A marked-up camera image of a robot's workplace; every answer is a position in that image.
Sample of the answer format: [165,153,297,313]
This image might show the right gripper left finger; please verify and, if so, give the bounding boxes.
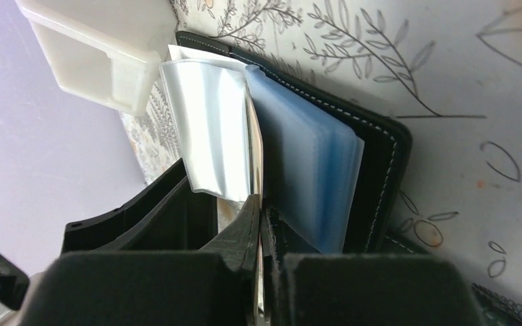
[61,160,258,274]

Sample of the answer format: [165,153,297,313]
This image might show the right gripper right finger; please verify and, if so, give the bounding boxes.
[261,206,319,315]

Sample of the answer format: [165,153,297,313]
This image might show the black leather card holder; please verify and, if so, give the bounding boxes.
[159,30,431,255]

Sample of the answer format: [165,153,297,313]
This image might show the white plastic card box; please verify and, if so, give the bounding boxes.
[16,0,178,115]

